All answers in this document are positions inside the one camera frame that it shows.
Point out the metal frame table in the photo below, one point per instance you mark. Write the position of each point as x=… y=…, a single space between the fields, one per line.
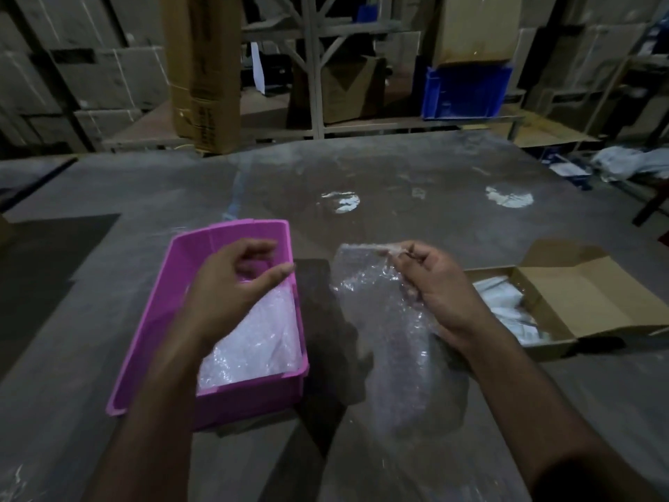
x=643 y=62

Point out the grey metal storage rack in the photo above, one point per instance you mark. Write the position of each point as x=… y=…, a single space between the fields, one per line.
x=313 y=73

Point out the person's right hand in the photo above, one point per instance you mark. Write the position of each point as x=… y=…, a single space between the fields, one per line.
x=449 y=303

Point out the flat cardboard sheet with tape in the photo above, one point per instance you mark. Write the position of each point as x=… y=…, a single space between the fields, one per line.
x=475 y=31

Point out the open brown carton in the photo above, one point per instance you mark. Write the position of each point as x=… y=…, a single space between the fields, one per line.
x=350 y=94

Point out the small blue bin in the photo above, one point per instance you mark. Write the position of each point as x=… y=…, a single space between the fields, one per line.
x=367 y=14

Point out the small brown cardboard box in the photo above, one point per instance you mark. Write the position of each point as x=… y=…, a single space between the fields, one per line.
x=590 y=303

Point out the pink plastic bin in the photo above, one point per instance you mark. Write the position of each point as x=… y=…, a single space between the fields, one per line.
x=177 y=287

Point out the tall narrow cardboard carton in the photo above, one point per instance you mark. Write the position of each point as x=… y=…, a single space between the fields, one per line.
x=204 y=73

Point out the blue and white product box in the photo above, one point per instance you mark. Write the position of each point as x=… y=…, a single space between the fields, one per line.
x=569 y=172

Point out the clear bubble wrap sheet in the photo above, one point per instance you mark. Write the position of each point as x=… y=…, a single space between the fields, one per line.
x=387 y=329

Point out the flattened printed cardboard sheet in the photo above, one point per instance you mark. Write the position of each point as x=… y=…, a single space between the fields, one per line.
x=543 y=130

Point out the person's left hand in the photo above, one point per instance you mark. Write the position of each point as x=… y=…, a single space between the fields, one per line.
x=225 y=297

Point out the dark blue product box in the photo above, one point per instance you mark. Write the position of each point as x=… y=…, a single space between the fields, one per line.
x=551 y=154

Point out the white plastic bag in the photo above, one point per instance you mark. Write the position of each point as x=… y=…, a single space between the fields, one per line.
x=627 y=163

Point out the bubble items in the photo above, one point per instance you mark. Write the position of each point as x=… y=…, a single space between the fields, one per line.
x=522 y=326

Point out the pile of bubble wrap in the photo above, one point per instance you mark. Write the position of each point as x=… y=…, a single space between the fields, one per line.
x=256 y=345

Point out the person's right forearm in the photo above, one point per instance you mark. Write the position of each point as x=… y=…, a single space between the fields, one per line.
x=533 y=413

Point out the white paper sheet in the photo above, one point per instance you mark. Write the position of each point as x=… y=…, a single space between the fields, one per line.
x=258 y=67

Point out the person's left forearm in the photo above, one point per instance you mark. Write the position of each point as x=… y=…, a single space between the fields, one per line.
x=151 y=428

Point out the blue plastic crate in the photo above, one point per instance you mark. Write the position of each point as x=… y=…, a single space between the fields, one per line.
x=465 y=94

